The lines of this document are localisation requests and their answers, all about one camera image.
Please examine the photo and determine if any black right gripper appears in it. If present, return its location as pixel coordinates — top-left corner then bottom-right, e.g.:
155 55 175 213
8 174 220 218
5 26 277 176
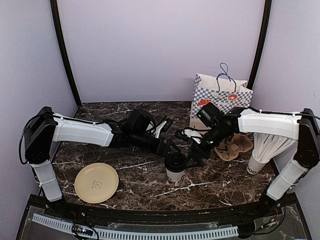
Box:
183 124 230 168

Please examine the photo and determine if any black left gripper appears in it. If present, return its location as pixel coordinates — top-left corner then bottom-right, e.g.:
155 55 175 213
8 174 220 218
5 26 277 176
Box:
131 130 182 159

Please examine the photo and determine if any black plastic cup lid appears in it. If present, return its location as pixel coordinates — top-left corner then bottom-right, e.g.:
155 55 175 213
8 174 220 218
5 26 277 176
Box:
164 153 187 173

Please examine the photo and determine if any white paper cup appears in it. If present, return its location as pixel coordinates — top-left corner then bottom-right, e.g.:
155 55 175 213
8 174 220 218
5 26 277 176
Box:
166 168 185 183

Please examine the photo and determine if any brown cardboard cup carrier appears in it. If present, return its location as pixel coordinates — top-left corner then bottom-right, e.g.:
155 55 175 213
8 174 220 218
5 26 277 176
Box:
214 133 254 162

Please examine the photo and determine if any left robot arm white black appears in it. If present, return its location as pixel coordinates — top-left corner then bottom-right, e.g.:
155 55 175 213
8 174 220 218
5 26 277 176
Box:
18 106 186 218

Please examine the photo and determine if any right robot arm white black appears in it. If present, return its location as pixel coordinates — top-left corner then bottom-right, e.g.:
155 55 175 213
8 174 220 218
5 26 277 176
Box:
181 103 320 217

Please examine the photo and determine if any white cup holding straws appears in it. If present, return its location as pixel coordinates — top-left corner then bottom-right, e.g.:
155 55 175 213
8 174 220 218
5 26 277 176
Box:
246 151 267 175

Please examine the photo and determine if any blue checkered paper bag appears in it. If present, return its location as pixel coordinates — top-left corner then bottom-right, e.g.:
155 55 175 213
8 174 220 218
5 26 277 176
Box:
189 62 253 130

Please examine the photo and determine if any paper wrapped straws bundle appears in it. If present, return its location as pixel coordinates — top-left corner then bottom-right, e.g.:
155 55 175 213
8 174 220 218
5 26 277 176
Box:
253 133 297 163

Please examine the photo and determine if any cream yellow plate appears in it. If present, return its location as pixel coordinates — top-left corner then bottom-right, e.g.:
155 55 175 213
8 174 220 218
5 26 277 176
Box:
74 162 119 204

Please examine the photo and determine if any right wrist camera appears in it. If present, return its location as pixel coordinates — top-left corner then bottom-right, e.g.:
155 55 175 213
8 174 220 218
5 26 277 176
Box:
174 128 202 144

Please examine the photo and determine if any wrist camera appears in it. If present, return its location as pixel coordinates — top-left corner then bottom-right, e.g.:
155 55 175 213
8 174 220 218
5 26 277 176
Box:
174 128 202 144
146 117 173 139

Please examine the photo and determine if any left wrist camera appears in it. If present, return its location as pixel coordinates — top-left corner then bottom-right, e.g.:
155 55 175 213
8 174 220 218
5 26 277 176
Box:
146 117 173 139

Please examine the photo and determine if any white perforated cable duct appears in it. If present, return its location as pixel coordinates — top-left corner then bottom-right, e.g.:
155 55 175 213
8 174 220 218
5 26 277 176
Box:
31 213 239 240

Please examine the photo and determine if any black front table rail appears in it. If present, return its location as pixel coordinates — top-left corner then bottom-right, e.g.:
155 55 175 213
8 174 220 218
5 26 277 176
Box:
26 194 293 226

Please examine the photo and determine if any right black frame post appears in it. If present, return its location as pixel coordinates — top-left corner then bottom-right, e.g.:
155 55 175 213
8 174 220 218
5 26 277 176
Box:
247 0 272 90

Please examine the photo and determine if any black frame post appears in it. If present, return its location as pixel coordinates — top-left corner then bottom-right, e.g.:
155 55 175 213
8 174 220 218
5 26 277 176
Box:
49 0 82 108
247 0 272 90

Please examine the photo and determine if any left black frame post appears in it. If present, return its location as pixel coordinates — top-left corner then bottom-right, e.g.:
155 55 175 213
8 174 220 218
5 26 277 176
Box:
49 0 82 108

